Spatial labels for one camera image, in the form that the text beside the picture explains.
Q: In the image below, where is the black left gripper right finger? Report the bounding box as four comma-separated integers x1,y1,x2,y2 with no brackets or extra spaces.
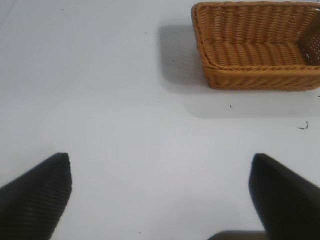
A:
248,153,320,240

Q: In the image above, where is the brown woven wicker basket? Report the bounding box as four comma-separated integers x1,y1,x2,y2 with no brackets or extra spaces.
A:
191,1,320,92

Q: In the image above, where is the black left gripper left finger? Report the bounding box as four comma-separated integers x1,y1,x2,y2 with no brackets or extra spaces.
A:
0,152,73,240

